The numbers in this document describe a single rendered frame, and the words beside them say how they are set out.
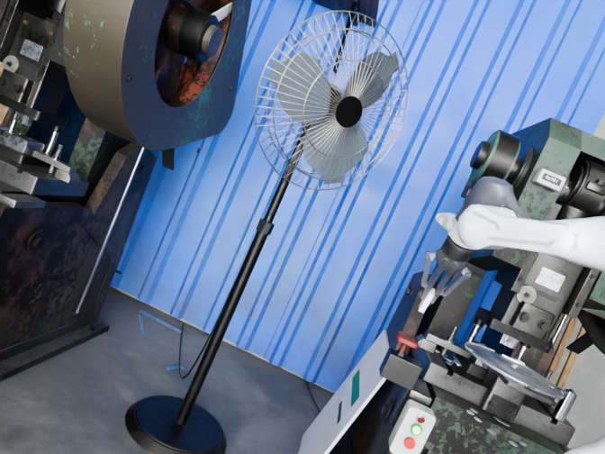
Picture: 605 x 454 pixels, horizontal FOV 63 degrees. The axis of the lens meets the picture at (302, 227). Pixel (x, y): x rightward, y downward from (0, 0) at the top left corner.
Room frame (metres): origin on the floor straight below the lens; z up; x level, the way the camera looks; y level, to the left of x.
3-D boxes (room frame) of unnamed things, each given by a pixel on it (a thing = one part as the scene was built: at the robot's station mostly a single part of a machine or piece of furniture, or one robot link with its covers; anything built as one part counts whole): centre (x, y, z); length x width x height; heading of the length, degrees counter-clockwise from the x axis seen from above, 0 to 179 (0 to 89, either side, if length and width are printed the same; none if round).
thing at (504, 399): (1.38, -0.72, 0.72); 0.25 x 0.14 x 0.14; 176
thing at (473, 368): (1.56, -0.74, 0.72); 0.20 x 0.16 x 0.03; 86
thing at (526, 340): (1.56, -0.74, 0.86); 0.20 x 0.16 x 0.05; 86
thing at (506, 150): (1.59, -0.49, 1.31); 0.22 x 0.12 x 0.22; 176
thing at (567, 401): (1.42, -0.90, 0.75); 0.03 x 0.03 x 0.10; 86
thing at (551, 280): (1.52, -0.73, 1.04); 0.17 x 0.15 x 0.30; 176
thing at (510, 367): (1.43, -0.73, 0.78); 0.29 x 0.29 x 0.01
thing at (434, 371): (1.56, -0.74, 0.68); 0.45 x 0.30 x 0.06; 86
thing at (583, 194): (1.56, -0.74, 1.27); 0.21 x 0.12 x 0.34; 176
